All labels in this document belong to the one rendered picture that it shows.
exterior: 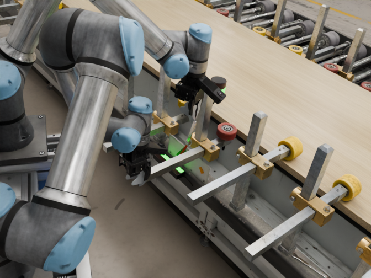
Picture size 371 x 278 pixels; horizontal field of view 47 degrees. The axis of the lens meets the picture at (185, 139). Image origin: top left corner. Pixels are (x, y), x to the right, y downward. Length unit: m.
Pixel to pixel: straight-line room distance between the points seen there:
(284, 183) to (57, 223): 1.11
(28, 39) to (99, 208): 1.45
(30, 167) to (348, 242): 1.13
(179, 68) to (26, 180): 0.58
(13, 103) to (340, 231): 1.20
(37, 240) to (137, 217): 1.72
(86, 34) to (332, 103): 1.41
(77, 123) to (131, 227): 1.67
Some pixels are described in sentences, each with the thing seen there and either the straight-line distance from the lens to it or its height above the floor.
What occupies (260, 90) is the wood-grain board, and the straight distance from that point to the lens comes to 2.04.
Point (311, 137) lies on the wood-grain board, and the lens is 1.81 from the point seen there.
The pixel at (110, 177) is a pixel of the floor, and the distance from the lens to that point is 2.77.
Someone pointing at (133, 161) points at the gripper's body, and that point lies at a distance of 1.42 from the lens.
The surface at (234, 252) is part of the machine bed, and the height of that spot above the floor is 0.17.
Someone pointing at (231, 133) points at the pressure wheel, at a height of 0.91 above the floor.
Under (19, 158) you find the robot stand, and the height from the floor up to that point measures 1.04.
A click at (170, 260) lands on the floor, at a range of 2.37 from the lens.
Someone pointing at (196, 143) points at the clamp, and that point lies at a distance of 1.69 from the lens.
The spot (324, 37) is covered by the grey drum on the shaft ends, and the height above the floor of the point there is 0.84.
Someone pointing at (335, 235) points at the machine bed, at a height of 0.71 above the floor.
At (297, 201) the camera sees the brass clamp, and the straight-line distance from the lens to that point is 1.43.
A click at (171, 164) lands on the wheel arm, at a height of 0.86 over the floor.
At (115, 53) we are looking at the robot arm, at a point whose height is 1.49.
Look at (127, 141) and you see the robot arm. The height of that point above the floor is 1.14.
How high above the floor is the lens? 1.89
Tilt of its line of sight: 37 degrees down
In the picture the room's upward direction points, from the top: 8 degrees clockwise
